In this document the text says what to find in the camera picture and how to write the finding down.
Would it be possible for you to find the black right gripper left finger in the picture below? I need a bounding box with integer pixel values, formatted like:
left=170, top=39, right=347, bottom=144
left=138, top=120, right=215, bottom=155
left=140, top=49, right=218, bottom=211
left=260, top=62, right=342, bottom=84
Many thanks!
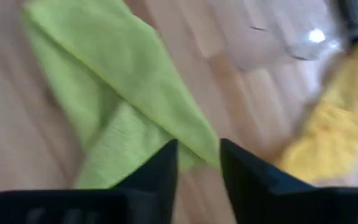
left=0, top=138, right=179, bottom=224

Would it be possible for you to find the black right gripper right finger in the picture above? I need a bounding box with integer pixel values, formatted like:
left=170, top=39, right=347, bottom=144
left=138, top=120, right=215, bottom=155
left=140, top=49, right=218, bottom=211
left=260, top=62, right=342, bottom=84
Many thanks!
left=219, top=138, right=358, bottom=224

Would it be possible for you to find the green microfiber towel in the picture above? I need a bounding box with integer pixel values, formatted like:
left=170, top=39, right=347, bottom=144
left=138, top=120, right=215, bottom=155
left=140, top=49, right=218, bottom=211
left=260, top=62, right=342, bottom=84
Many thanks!
left=20, top=0, right=221, bottom=190

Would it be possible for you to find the yellow microfiber towel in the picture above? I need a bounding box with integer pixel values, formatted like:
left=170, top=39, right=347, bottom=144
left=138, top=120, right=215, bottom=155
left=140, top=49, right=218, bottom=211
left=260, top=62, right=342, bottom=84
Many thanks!
left=278, top=43, right=358, bottom=184

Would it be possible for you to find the clear plastic bin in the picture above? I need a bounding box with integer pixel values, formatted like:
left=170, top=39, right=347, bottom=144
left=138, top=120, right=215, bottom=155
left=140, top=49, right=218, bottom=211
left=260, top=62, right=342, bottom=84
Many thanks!
left=209, top=0, right=341, bottom=72

